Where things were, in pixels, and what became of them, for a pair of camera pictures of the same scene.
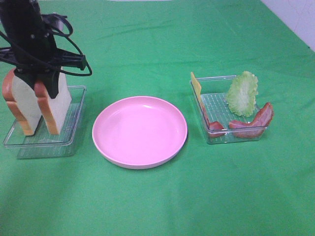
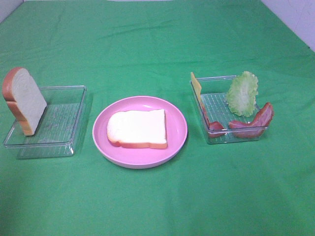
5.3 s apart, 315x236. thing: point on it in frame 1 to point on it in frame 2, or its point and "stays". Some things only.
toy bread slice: [54, 109] to [138, 128]
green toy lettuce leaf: [241, 95] stays
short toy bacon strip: [214, 129] stays
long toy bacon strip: [255, 128] stays
